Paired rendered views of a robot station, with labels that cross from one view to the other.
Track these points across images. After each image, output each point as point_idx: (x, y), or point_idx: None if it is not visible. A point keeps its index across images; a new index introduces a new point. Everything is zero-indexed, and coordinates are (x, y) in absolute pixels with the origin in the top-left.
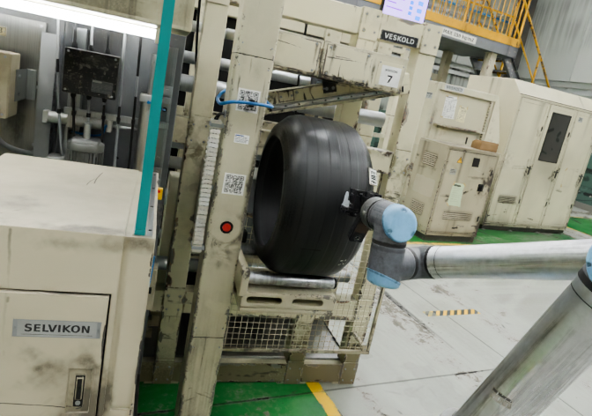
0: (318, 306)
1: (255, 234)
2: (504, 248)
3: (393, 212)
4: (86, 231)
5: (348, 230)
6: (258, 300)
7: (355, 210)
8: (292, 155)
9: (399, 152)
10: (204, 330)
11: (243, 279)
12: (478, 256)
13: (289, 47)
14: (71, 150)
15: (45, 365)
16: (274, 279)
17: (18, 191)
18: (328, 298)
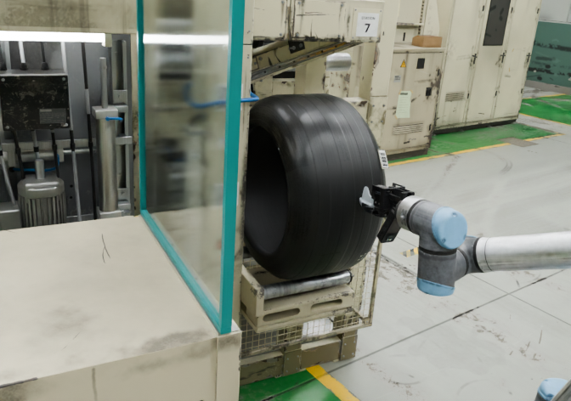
0: (336, 304)
1: (247, 239)
2: (565, 240)
3: (444, 220)
4: (171, 345)
5: (368, 224)
6: (273, 315)
7: (385, 210)
8: (294, 154)
9: (375, 99)
10: None
11: (258, 300)
12: (537, 249)
13: None
14: (28, 198)
15: None
16: (288, 290)
17: (48, 302)
18: (347, 294)
